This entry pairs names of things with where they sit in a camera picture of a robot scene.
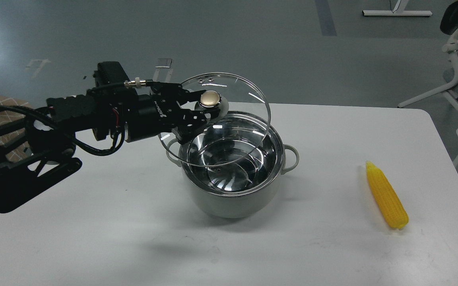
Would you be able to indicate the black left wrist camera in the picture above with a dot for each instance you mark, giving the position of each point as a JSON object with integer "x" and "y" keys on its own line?
{"x": 109, "y": 72}

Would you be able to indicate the white desk leg base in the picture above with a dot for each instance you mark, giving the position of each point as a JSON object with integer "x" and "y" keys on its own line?
{"x": 397, "y": 10}

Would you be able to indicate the yellow corn cob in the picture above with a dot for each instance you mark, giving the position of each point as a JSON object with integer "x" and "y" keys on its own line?
{"x": 385, "y": 196}

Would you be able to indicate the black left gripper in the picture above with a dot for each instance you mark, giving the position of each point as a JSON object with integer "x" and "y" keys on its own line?
{"x": 147, "y": 116}

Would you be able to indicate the glass pot lid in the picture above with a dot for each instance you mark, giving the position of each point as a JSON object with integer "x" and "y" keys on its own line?
{"x": 221, "y": 119}

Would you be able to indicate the grey-green cooking pot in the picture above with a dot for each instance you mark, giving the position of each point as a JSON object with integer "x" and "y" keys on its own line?
{"x": 234, "y": 164}

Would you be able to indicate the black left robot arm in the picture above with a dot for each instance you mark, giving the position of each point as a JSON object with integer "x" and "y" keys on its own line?
{"x": 37, "y": 151}

